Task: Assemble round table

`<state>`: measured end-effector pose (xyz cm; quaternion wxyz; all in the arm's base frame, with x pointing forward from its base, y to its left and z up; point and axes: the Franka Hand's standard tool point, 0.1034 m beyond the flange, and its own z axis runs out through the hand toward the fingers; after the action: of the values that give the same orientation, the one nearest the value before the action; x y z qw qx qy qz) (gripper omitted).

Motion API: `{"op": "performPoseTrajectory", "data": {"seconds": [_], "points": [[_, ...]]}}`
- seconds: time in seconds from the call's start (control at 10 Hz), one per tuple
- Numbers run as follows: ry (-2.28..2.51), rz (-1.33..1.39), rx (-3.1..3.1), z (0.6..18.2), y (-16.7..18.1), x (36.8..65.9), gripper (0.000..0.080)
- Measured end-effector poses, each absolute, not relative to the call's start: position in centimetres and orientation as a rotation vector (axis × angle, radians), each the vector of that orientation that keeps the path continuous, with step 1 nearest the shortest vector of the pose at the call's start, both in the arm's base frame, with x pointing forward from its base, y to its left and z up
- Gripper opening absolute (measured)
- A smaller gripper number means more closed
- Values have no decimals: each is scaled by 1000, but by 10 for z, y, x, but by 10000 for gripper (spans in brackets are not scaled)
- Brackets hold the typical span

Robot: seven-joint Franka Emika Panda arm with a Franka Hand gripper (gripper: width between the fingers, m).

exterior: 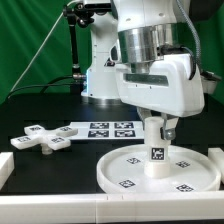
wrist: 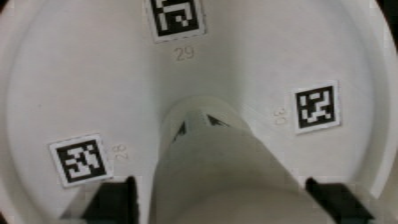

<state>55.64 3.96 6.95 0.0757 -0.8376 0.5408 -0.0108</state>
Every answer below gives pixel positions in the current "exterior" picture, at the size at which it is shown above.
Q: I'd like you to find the white front fence bar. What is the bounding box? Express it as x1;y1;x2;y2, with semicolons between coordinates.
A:
0;191;224;224

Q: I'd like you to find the white marker plate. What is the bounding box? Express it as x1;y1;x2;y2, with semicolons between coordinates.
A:
69;121;144;140

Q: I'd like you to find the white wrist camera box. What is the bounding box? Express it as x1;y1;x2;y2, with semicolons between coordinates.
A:
201;71;222;94

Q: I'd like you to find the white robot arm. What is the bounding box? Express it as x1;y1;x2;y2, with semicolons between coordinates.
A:
83;0;220;140

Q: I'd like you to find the white left fence block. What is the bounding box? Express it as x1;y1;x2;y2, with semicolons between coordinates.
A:
0;152;14;190

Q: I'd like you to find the white fence block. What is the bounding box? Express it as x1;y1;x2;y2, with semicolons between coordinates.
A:
0;152;14;190
208;148;224;184

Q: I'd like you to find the white cross-shaped table base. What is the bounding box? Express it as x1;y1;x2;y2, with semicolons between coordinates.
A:
10;125;78;155

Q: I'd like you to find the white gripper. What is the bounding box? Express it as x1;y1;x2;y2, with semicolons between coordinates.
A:
116;54;204;140

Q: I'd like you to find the white cable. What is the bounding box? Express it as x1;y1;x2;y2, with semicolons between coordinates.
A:
10;0;78;92

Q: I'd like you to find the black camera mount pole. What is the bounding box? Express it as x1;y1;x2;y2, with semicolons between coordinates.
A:
63;2;94;79

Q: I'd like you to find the black cable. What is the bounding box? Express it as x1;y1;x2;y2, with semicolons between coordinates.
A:
7;75;84;99

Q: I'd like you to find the white right fence block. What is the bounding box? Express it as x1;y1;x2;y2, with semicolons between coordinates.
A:
208;148;224;184

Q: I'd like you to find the white round table top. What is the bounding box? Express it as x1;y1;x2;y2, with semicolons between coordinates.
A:
96;144;221;194

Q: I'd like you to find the green backdrop curtain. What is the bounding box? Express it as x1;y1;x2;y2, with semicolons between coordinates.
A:
0;0;224;104

